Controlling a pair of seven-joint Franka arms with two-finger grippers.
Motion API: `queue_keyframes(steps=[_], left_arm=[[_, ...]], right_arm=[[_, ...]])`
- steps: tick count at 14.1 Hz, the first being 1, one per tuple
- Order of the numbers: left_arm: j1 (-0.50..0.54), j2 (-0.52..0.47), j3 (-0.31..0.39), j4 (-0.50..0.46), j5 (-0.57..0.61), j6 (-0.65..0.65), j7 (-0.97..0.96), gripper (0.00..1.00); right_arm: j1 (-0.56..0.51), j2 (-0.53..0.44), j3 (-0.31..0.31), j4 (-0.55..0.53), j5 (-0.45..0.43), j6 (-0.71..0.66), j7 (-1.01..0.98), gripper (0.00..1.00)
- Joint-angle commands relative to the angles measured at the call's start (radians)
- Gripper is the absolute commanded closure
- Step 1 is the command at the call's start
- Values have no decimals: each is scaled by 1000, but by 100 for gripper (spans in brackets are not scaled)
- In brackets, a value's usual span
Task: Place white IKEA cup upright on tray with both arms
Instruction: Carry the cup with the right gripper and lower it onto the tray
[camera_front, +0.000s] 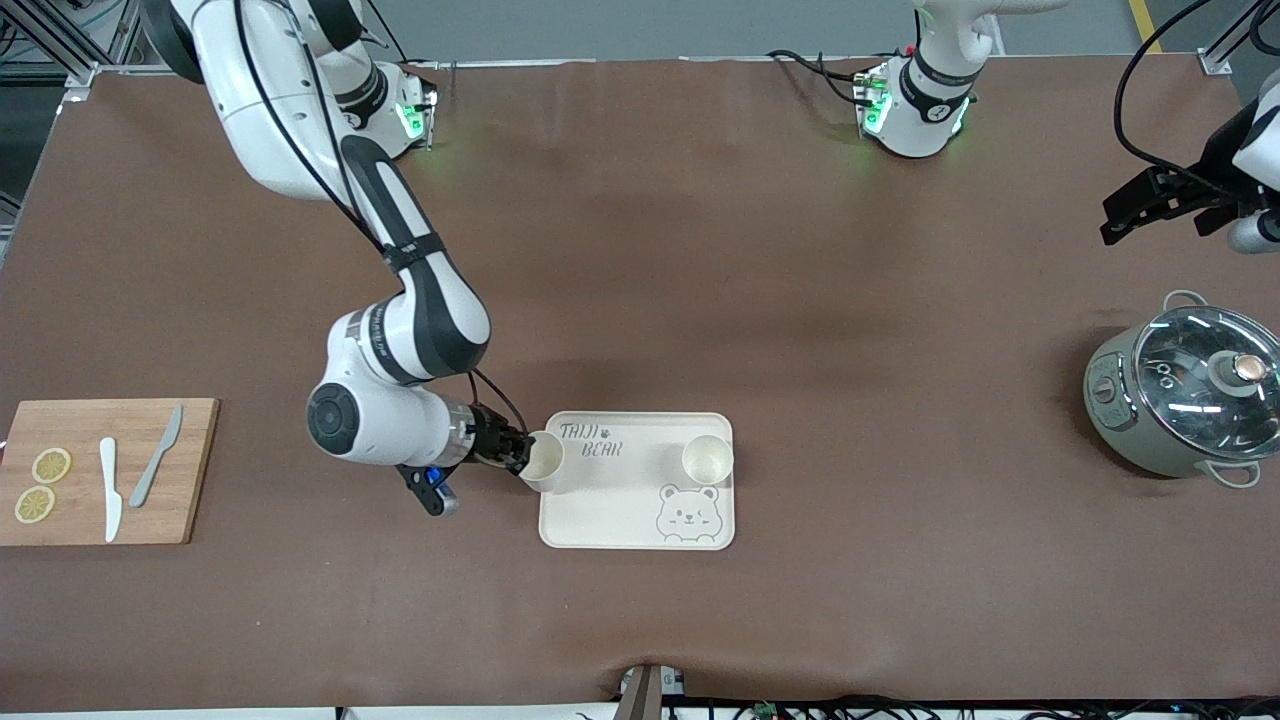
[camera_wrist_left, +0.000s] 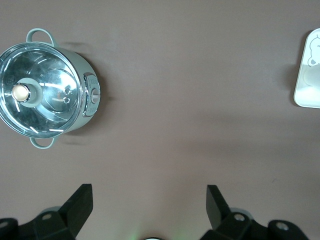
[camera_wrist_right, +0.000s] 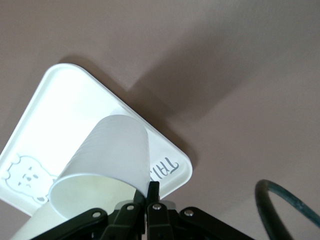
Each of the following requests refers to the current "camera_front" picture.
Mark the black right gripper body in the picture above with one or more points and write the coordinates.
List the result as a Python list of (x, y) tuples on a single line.
[(492, 441)]

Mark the white plastic cup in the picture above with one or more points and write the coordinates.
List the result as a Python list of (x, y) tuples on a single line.
[(707, 458), (545, 458)]

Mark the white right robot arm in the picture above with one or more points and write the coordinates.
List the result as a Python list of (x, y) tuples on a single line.
[(420, 310)]

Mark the white bear print tray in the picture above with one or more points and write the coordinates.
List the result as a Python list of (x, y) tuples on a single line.
[(620, 510)]

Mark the glass pot lid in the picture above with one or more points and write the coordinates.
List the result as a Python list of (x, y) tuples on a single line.
[(1200, 380)]

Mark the green electric cooking pot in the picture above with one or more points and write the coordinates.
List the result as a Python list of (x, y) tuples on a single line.
[(1110, 420)]

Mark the brown table mat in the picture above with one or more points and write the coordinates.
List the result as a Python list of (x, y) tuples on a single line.
[(640, 250)]

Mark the metal table edge clamp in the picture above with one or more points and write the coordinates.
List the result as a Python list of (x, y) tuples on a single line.
[(645, 695)]

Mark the bamboo cutting board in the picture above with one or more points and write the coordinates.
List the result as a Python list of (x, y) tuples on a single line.
[(190, 500)]

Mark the grey plastic knife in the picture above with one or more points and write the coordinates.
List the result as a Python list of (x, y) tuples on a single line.
[(145, 485)]

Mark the white plastic knife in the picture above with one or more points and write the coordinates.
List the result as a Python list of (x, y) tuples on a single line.
[(108, 480)]

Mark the yellow lemon slice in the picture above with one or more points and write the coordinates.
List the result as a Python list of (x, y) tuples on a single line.
[(52, 465), (35, 504)]

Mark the aluminium frame profile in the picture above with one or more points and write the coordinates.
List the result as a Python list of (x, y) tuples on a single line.
[(85, 72), (1215, 62)]

